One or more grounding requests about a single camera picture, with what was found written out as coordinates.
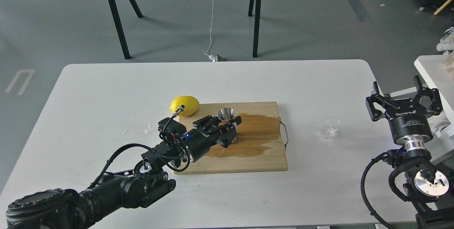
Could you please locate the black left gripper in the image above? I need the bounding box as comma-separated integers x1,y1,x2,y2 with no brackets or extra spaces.
180,115,242,163

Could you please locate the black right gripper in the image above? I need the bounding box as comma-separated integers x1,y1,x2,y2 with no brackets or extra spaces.
366,75,444,147

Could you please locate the steel cocktail jigger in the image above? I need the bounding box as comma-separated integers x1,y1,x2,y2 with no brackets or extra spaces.
217,107,237,148

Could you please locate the small clear glass beaker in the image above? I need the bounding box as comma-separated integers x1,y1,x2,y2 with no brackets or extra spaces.
319,117,341,140

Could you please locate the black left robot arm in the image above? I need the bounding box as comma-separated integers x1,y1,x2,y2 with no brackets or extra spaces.
6,105,242,229

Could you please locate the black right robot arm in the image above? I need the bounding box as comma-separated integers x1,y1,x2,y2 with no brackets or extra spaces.
360,75,454,229

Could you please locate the yellow lemon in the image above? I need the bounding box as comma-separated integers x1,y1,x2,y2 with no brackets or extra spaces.
169,96,199,117

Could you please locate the wooden cutting board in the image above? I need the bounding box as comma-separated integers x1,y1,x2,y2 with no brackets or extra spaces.
178,102,288,175

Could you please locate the white cable on floor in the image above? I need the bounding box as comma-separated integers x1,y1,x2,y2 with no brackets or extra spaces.
204,0,226,62

